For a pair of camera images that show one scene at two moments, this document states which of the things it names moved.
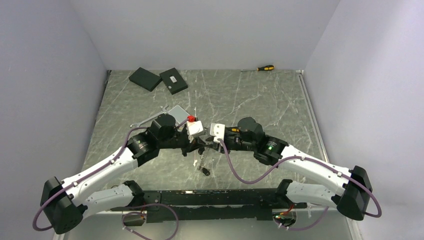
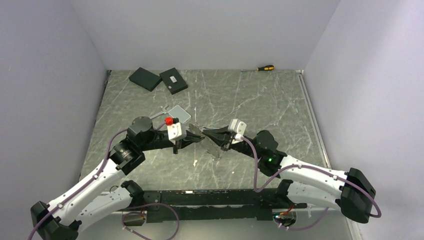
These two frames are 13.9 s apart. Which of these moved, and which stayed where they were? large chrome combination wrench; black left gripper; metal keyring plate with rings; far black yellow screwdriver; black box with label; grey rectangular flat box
Moved: black left gripper; metal keyring plate with rings
Stayed: grey rectangular flat box; black box with label; far black yellow screwdriver; large chrome combination wrench
